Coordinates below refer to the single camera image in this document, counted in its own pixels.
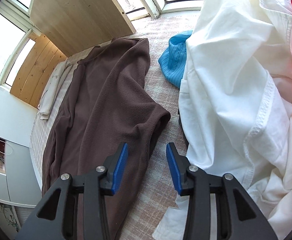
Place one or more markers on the pine wood panel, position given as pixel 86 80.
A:
pixel 35 72

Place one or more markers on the brown fleece garment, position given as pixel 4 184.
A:
pixel 106 100

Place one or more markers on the white window frame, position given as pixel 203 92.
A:
pixel 23 33

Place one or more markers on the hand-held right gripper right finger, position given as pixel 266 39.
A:
pixel 172 170

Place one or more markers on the white garment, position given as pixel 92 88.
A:
pixel 223 80

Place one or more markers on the blue striped garment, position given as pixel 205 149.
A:
pixel 173 60

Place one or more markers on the white cabinet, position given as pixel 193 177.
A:
pixel 18 170

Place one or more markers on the light wood laminate board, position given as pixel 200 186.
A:
pixel 81 15

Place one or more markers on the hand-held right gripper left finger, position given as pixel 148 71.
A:
pixel 119 170

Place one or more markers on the folded beige cardigan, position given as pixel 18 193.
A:
pixel 53 90

